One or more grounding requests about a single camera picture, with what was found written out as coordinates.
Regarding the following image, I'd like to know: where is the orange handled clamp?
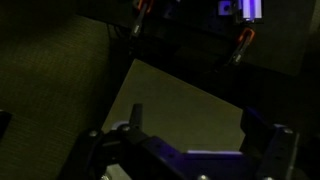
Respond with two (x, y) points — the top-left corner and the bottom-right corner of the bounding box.
(226, 27), (257, 68)
(129, 0), (155, 39)

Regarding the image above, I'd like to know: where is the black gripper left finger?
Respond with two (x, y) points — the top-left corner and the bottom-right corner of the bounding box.
(130, 103), (144, 132)

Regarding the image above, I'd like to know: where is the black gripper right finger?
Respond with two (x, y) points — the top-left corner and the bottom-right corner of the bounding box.
(240, 106), (278, 158)

